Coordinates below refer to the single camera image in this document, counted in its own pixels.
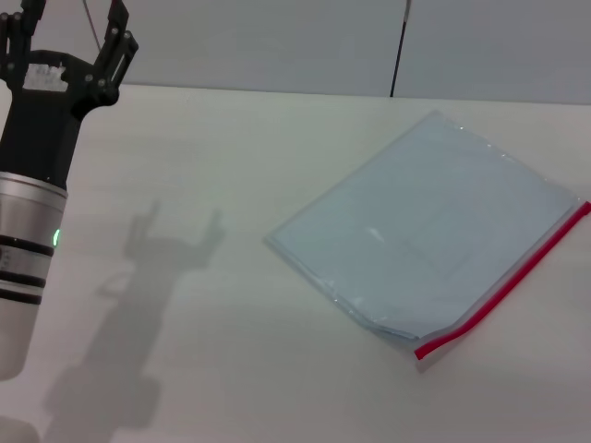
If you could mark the clear red-zip document bag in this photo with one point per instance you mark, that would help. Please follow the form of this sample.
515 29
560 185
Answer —
429 240

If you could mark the pale blue paper sheets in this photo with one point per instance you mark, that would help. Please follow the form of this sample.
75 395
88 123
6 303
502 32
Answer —
415 231

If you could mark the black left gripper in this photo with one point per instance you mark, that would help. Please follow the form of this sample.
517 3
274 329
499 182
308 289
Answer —
41 120

